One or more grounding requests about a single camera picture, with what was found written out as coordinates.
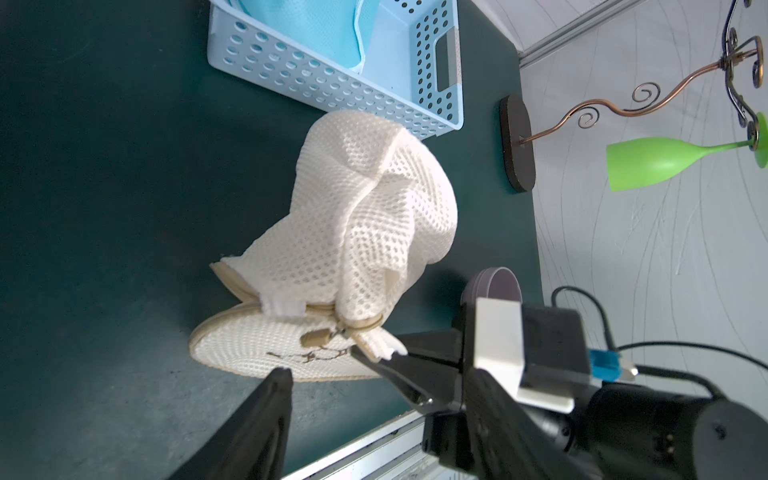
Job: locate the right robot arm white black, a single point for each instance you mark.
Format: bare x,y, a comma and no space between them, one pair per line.
628,431

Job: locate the cream mesh laundry bag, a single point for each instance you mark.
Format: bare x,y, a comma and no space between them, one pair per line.
371,208

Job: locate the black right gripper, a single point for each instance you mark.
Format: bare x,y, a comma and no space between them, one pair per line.
496,437

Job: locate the light blue plastic basket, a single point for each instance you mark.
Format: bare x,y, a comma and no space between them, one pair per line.
411,75

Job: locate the teal mesh laundry bag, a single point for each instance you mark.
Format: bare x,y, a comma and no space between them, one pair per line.
339,30

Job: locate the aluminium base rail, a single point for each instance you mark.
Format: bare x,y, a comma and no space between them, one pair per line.
392,451

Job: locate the lilac bowl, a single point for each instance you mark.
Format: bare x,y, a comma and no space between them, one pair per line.
495,283

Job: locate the copper wire glass stand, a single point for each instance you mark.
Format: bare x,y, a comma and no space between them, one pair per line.
517,136

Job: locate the green plastic wine glass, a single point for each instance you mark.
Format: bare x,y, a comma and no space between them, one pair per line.
645,162

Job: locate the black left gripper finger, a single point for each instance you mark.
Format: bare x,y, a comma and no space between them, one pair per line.
252,443

